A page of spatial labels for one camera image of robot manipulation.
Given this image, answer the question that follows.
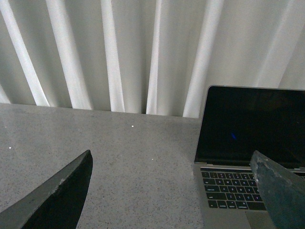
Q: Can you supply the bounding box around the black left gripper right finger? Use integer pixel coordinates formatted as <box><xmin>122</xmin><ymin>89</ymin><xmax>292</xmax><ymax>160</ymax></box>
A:
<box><xmin>250</xmin><ymin>151</ymin><xmax>305</xmax><ymax>229</ymax></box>

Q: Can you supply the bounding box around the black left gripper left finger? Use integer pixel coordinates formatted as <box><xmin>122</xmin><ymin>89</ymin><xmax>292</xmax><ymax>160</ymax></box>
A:
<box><xmin>0</xmin><ymin>150</ymin><xmax>92</xmax><ymax>229</ymax></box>

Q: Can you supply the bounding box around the silver laptop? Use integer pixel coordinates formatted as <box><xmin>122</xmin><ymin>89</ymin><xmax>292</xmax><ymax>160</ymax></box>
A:
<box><xmin>194</xmin><ymin>86</ymin><xmax>305</xmax><ymax>229</ymax></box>

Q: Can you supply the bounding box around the white pleated curtain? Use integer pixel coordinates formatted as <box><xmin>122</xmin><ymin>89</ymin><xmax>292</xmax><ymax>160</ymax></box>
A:
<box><xmin>0</xmin><ymin>0</ymin><xmax>305</xmax><ymax>118</ymax></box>

